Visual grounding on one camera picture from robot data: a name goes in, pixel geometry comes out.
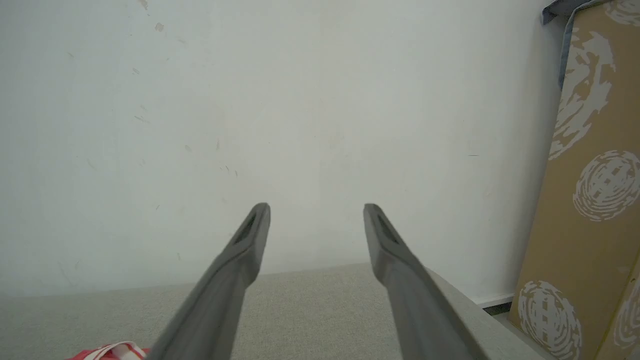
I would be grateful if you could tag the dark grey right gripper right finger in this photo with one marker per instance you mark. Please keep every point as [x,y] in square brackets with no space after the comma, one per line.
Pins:
[415,300]

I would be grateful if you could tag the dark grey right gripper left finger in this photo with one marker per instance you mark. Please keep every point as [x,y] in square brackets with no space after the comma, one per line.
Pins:
[220,295]

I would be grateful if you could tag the red basketball jersey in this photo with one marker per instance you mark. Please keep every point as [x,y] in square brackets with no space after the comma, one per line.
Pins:
[112,353]

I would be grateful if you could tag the blue denim cloth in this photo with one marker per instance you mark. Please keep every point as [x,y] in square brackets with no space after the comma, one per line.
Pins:
[562,20]

